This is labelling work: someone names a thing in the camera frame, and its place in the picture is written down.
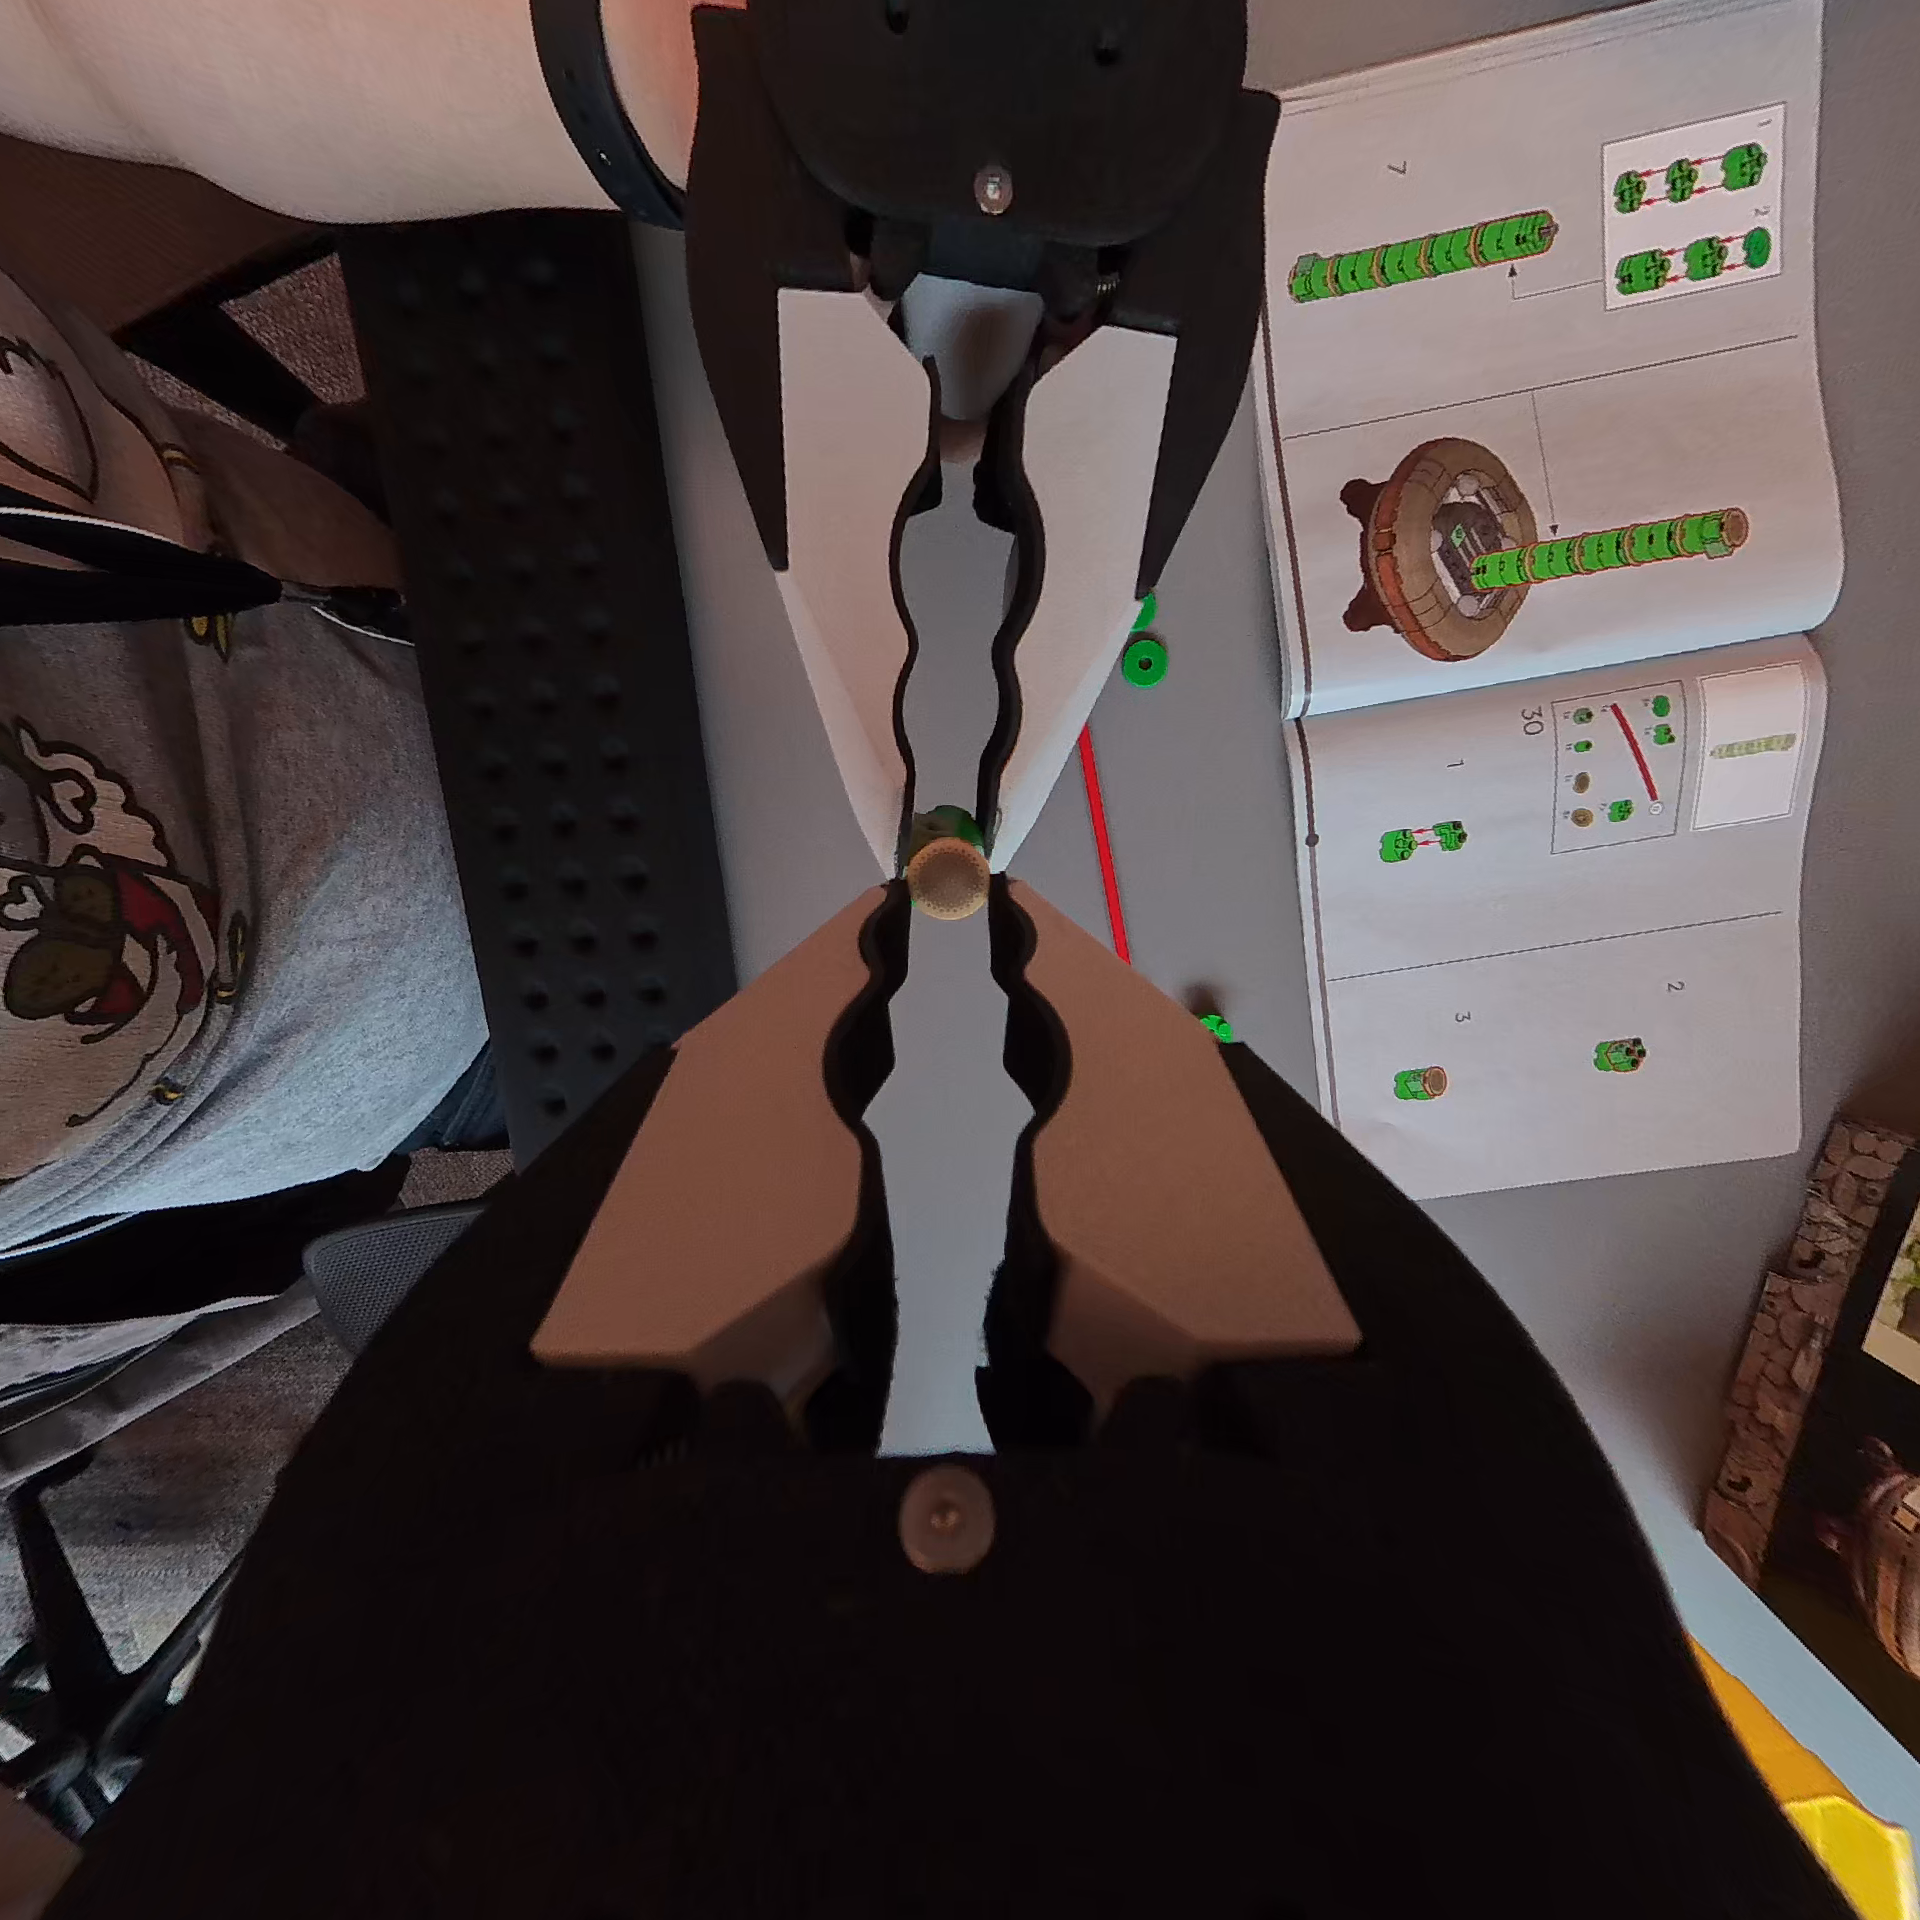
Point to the person in grey shirt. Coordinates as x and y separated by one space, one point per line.
299 897

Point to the person's left forearm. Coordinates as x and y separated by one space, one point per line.
299 91

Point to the black wristband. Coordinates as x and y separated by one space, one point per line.
603 119

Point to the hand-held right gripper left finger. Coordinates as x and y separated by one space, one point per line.
720 1188

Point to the yellow plastic bin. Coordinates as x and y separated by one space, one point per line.
1845 1844

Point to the black bamboo set box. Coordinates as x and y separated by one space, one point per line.
1833 1427

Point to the black office chair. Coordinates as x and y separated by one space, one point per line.
383 1259

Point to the black dimpled wrist rest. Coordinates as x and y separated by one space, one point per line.
538 677

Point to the red thin rod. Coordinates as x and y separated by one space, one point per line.
1100 840

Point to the grey desk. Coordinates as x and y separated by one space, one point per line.
1201 840

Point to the green round brick piece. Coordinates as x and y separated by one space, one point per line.
958 820

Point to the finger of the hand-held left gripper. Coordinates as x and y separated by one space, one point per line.
1098 526
841 496

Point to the tan round tile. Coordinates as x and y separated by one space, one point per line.
948 880

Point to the instruction booklet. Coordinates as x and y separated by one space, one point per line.
1558 897

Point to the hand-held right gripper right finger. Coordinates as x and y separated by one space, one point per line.
1184 1198

